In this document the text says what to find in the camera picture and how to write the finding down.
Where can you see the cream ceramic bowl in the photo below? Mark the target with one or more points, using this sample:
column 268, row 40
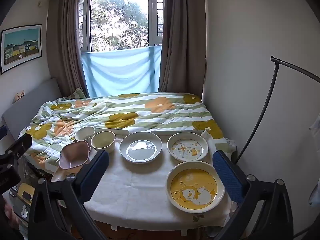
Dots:
column 103, row 141

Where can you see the duck print plate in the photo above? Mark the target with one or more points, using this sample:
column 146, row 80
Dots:
column 187, row 147

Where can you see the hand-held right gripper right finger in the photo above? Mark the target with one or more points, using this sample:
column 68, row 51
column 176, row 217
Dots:
column 227, row 177

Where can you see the floral striped blanket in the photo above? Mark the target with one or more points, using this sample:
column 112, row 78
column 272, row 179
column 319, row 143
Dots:
column 140, row 110

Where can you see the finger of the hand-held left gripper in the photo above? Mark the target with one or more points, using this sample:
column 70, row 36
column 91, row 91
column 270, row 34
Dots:
column 2, row 131
column 20, row 143

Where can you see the black curved stand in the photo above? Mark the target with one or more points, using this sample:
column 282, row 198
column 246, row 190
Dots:
column 268, row 97

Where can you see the grey padded headboard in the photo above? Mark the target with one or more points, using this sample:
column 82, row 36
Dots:
column 30, row 100

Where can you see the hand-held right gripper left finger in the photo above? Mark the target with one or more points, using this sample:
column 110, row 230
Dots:
column 94, row 171

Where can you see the small wall fixture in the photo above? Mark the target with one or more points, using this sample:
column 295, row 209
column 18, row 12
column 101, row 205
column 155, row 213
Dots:
column 19, row 97

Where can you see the grey plate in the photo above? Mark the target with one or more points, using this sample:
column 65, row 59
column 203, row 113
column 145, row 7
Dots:
column 140, row 148

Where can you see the white ceramic bowl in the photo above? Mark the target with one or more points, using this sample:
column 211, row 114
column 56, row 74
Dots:
column 85, row 133

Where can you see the green pillow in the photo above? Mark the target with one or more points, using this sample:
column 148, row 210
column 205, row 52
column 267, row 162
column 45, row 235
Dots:
column 78, row 93

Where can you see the pink bowl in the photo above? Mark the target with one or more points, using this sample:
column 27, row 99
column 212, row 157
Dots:
column 73, row 155

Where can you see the white floral tray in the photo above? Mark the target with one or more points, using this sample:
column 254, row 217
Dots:
column 135, row 187

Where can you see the yellow box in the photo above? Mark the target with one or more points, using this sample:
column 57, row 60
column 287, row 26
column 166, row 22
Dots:
column 25, row 188

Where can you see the yellow bear print plate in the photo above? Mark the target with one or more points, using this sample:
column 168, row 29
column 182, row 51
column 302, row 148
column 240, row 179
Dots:
column 196, row 187

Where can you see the window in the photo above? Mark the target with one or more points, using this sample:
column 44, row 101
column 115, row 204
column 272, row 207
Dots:
column 117, row 17

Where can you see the brown curtain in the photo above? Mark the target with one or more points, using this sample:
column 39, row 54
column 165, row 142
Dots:
column 63, row 42
column 183, row 42

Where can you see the light blue cloth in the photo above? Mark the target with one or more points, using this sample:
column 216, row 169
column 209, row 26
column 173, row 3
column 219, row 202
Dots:
column 120, row 72

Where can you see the framed wall picture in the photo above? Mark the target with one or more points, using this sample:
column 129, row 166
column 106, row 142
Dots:
column 21, row 46

